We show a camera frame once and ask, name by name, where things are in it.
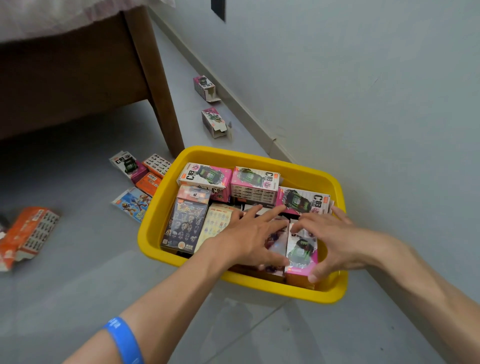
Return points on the person's right hand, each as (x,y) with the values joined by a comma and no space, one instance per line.
(345,243)

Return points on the person's left hand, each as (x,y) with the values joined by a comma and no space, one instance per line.
(240,243)

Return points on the person's left thumb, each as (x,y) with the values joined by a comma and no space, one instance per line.
(275,259)

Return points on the person's left little finger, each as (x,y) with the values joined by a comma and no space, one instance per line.
(236,215)

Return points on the person's right thumb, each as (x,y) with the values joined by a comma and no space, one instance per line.
(320,272)

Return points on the person's left middle finger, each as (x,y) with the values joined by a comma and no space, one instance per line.
(273,212)

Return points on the person's right middle finger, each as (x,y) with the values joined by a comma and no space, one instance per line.
(313,217)

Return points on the person's right little finger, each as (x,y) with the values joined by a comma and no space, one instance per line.
(340,214)

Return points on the purple character toy box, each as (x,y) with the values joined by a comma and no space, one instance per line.
(275,245)

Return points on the pink car toy box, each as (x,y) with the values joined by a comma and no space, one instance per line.
(204,87)
(213,120)
(302,253)
(303,200)
(255,182)
(127,165)
(206,176)

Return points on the person's left forearm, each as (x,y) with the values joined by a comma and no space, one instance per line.
(168,300)

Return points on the person's right forearm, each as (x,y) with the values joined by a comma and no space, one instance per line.
(431,285)

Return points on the pale yellow figures toy box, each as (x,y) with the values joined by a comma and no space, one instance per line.
(213,223)

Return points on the dark blue figures toy box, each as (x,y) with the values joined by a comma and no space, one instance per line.
(185,221)

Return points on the yellow plastic bin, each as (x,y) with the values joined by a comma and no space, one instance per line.
(157,221)

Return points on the small orange toy box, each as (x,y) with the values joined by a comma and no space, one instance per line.
(149,183)

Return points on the white figure-grid toy box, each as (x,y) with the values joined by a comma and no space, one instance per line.
(157,165)

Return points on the open pink car toy box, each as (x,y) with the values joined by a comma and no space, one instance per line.
(213,120)
(204,87)

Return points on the blue cartoon character toy box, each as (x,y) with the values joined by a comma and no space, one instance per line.
(133,202)

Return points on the grey baseboard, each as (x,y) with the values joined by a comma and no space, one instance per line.
(240,108)

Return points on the blue silicone wristband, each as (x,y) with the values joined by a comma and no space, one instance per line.
(123,339)

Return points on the torn orange toy box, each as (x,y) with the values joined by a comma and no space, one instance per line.
(26,234)

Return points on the white pink bedsheet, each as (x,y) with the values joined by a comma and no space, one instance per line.
(56,15)

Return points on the dark wall socket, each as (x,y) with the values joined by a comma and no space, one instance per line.
(218,8)

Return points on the brown wooden bed frame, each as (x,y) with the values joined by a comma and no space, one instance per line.
(75,75)

